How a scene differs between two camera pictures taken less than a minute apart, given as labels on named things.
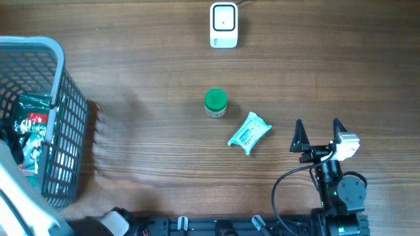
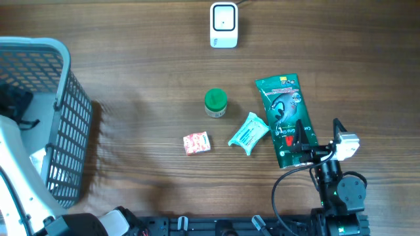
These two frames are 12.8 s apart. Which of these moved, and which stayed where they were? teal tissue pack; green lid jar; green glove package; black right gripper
Moved: green glove package
Stayed: green lid jar; teal tissue pack; black right gripper
